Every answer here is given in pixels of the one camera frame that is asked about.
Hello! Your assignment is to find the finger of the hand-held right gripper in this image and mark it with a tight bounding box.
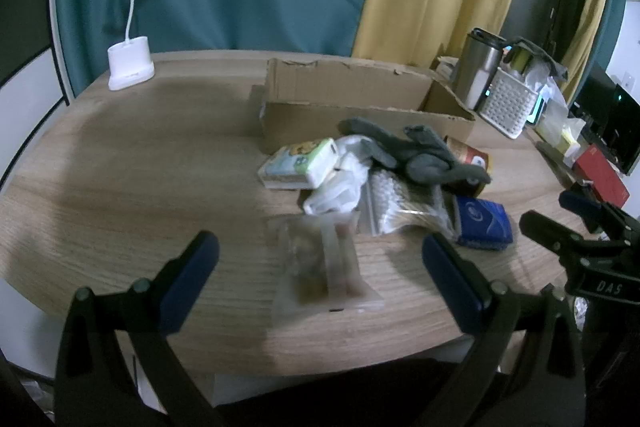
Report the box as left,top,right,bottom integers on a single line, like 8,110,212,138
519,210,618,264
558,189,632,233

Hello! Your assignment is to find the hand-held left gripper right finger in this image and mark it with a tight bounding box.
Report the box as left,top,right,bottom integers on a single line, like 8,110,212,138
421,232,586,427

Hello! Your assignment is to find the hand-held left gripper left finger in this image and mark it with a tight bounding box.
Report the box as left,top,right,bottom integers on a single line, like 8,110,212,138
54,230,221,427

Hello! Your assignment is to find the red metal can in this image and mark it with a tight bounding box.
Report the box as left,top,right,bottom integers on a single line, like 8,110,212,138
444,135,496,198

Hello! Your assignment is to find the grey knit glove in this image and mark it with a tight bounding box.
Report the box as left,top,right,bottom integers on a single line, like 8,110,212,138
339,117,493,196

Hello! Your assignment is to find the clear plastic snack packet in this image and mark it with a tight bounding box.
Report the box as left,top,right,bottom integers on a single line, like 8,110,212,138
270,212,386,323

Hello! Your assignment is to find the white cloth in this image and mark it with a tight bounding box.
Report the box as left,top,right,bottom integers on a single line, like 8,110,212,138
302,134,375,215

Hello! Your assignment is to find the yellow green tissue pack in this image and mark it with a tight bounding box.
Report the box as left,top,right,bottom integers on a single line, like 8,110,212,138
257,137,340,191

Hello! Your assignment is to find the brown cardboard box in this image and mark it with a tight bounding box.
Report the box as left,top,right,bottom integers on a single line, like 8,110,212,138
250,57,477,156

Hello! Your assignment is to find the red box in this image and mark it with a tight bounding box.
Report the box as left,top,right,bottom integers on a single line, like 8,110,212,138
572,144,631,208

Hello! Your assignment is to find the blue box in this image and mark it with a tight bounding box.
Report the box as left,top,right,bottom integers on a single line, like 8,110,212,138
452,195,514,253

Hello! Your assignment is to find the cotton swab bag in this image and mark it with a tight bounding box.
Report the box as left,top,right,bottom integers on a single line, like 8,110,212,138
360,169,454,238

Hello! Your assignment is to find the black monitor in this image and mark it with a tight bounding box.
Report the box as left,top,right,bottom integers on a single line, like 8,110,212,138
570,62,640,176

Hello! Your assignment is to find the white perforated basket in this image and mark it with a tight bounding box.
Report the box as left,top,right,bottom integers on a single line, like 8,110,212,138
477,69,542,140

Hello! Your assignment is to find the clear plastic bag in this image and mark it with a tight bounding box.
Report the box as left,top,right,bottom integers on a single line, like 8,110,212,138
524,56,568,110

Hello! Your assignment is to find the steel tumbler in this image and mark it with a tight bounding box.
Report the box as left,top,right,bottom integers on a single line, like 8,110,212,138
451,28,509,110

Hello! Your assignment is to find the white desk lamp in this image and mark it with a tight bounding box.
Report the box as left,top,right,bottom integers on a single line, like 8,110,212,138
83,0,176,92

